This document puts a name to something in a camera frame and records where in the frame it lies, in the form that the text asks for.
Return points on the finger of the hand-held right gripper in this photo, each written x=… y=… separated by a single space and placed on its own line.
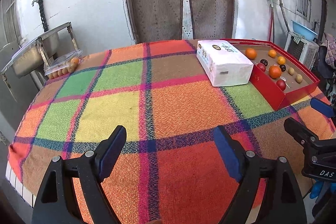
x=324 y=107
x=296 y=129

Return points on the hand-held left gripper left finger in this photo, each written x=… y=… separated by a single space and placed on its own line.
x=113 y=153

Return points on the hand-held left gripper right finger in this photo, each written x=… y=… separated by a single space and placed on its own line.
x=228 y=155

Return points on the red cardboard box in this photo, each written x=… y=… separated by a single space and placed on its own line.
x=270 y=98

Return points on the person's right forearm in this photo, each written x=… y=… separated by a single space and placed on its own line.
x=325 y=207

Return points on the pile of small tan fruits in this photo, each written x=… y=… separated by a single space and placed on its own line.
x=60 y=73

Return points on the person's right hand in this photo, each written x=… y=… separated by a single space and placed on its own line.
x=320 y=190

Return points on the pink quilted cloth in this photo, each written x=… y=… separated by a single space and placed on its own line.
x=330 y=50

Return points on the white slatted crate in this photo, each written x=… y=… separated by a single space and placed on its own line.
x=308 y=52

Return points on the colourful plaid blanket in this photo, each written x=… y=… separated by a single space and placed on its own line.
x=183 y=108

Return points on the green checked cloth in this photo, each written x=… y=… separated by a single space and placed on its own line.
x=296 y=39

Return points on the blue plastic basin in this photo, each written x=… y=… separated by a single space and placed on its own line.
x=304 y=31

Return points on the white tissue pack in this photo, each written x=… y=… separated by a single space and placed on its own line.
x=225 y=69

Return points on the white table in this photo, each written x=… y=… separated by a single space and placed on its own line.
x=18 y=187

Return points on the clear plastic clamshell container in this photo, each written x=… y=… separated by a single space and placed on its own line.
x=60 y=61

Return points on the stainless steel sink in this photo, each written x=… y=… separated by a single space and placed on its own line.
x=26 y=61

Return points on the metal wall faucet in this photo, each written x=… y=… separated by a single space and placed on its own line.
x=33 y=0

